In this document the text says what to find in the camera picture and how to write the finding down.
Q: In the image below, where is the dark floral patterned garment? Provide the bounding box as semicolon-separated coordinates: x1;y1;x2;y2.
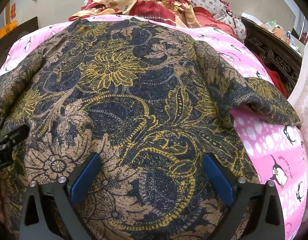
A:
0;17;301;240

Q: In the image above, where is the white upholstered chair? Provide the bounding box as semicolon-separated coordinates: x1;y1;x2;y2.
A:
288;41;308;188

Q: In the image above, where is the dark carved wooden headboard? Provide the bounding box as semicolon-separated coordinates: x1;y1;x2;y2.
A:
242;17;302;95

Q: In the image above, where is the orange box on floor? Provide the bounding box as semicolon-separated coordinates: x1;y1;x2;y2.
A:
0;20;18;38

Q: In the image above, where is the pink penguin blanket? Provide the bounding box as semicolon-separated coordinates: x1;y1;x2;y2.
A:
0;14;308;240

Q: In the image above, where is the red orange floral quilt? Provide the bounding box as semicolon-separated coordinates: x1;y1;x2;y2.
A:
68;0;236;36

